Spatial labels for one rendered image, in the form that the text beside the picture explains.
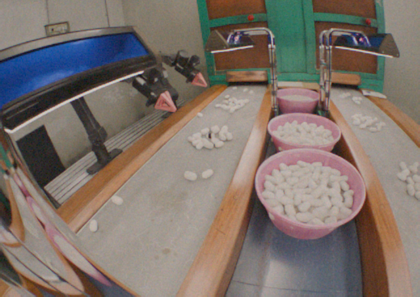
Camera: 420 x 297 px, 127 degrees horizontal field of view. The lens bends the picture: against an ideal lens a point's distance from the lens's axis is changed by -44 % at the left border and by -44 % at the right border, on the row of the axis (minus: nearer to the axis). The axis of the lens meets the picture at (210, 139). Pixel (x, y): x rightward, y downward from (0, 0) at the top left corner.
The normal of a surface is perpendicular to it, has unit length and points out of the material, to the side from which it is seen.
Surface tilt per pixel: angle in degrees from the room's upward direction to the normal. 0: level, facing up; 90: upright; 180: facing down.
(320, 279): 0
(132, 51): 58
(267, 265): 0
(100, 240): 0
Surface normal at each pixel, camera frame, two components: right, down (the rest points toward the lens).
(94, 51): 0.71, -0.42
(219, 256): -0.14, -0.88
